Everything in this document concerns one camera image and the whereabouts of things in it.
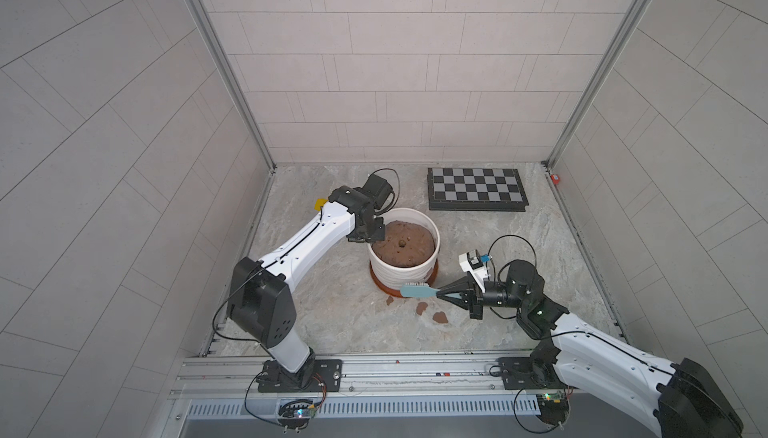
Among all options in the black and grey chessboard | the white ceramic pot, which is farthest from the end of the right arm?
the black and grey chessboard

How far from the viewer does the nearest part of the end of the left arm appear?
0.57 m

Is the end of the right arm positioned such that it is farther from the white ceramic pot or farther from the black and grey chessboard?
the black and grey chessboard

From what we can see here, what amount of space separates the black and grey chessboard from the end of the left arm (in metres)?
0.37

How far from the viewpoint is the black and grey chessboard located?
1040 millimetres

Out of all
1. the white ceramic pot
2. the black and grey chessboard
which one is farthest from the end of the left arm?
the black and grey chessboard
